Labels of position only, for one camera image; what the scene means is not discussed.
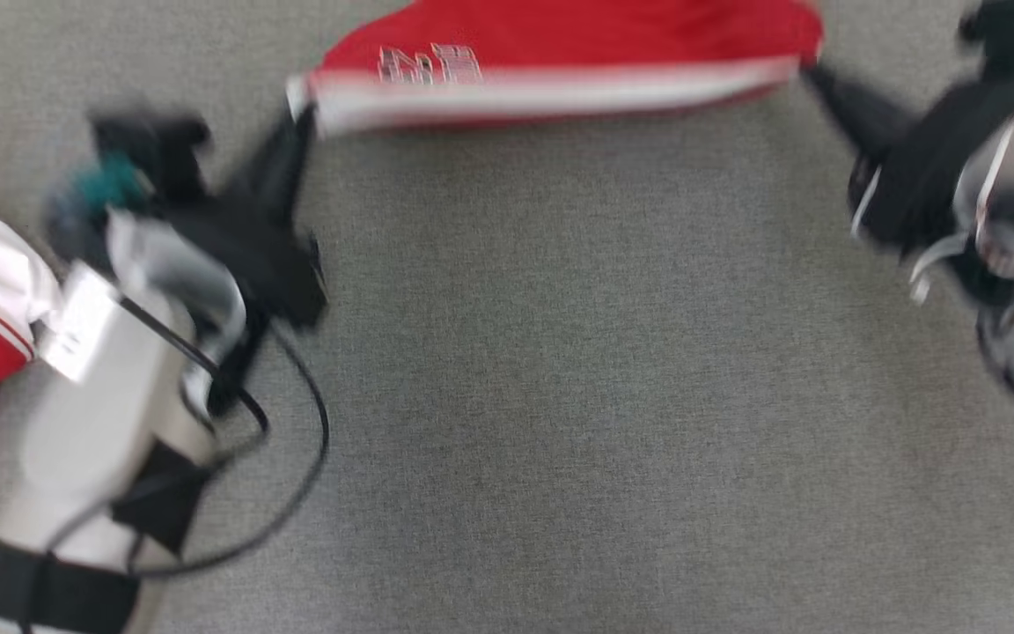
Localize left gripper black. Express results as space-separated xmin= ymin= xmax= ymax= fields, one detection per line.
xmin=168 ymin=102 xmax=328 ymax=417

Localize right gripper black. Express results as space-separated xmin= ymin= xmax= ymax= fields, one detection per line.
xmin=801 ymin=65 xmax=1014 ymax=254

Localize red shorts white stripes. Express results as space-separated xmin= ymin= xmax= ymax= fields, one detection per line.
xmin=287 ymin=0 xmax=825 ymax=137

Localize white paper cable tag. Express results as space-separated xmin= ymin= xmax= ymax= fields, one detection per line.
xmin=35 ymin=262 xmax=122 ymax=385

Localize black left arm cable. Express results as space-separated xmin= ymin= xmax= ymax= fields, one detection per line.
xmin=23 ymin=295 xmax=332 ymax=634

